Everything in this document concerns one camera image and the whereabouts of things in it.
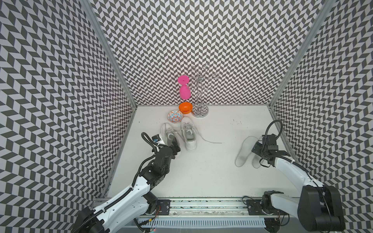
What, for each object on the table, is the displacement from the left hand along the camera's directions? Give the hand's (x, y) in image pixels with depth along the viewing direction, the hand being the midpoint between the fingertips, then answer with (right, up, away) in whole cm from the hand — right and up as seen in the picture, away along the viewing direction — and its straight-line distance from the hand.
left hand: (168, 141), depth 80 cm
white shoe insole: (+52, -13, +7) cm, 54 cm away
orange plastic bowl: (+8, +21, +33) cm, 39 cm away
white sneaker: (-2, +3, +8) cm, 9 cm away
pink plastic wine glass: (+8, +31, +21) cm, 39 cm away
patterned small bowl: (-1, +14, +32) cm, 35 cm away
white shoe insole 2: (+50, -5, +16) cm, 52 cm away
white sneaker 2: (+11, +5, +11) cm, 16 cm away
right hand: (+55, -8, +8) cm, 56 cm away
